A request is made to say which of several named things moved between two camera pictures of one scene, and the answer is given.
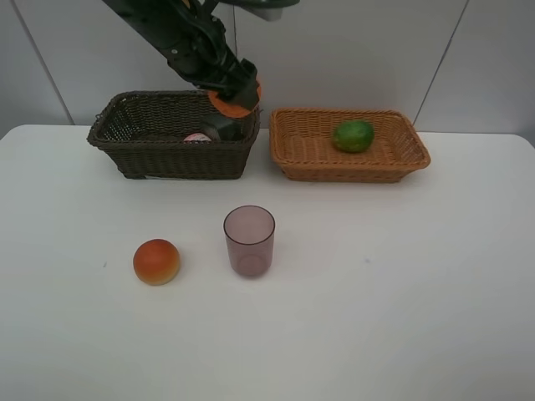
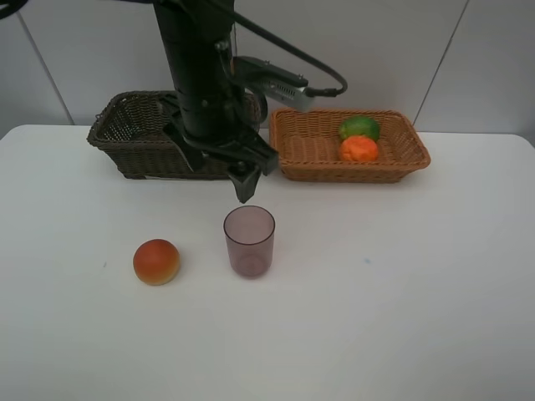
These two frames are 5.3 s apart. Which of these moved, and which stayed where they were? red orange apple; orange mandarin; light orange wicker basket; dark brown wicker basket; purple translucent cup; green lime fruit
Moved: orange mandarin; green lime fruit
Stayed: red orange apple; purple translucent cup; dark brown wicker basket; light orange wicker basket
